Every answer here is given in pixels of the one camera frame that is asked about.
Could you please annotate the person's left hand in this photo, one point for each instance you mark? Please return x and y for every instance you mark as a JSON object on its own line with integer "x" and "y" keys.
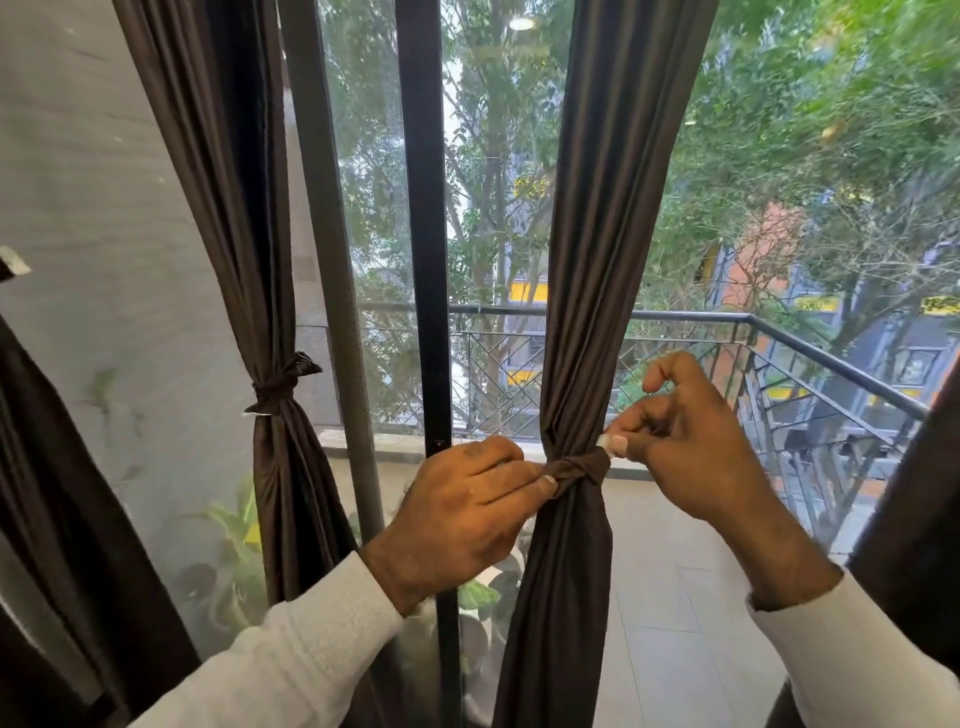
{"x": 457, "y": 517}

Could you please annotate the dark brown curtain tie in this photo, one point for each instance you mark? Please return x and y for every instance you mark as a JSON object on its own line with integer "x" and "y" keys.
{"x": 277, "y": 388}

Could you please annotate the dark brown curtain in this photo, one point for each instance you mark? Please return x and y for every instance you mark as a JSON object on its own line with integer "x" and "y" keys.
{"x": 915, "y": 525}
{"x": 225, "y": 187}
{"x": 67, "y": 525}
{"x": 622, "y": 187}

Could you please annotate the person's right forearm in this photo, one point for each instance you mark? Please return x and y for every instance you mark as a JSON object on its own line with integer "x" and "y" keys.
{"x": 847, "y": 652}

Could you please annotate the black metal balcony railing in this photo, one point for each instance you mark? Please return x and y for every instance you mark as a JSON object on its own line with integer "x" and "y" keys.
{"x": 675, "y": 315}

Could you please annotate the person's left forearm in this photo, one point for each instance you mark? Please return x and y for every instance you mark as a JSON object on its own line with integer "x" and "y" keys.
{"x": 277, "y": 660}

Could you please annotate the orange brick building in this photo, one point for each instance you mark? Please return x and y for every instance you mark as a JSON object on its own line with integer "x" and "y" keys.
{"x": 757, "y": 255}

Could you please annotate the person's right hand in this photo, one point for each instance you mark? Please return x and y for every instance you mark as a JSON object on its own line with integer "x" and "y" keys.
{"x": 697, "y": 457}

